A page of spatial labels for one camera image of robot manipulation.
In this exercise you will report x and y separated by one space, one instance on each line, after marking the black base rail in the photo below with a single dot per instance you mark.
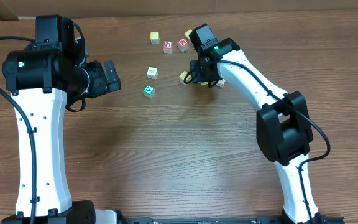
257 220

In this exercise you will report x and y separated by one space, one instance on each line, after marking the white picture block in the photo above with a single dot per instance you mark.
152 73

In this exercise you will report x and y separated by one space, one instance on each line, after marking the red block letter E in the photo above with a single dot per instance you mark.
183 44

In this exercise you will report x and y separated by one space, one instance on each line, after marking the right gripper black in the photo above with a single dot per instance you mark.
197 73

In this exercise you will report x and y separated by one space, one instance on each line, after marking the red block letter O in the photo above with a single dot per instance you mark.
168 47

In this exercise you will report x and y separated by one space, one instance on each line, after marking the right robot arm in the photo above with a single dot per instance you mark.
283 126

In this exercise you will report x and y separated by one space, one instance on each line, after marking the cardboard box wall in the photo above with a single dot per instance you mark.
15 9

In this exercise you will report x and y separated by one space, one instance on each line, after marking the white block blue letter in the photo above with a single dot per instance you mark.
221 83

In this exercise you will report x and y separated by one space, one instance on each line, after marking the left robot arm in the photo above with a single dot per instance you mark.
45 80

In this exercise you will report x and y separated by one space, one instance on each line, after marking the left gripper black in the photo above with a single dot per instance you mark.
105 79

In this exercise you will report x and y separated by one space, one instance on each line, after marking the yellow block back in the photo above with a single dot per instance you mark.
187 33

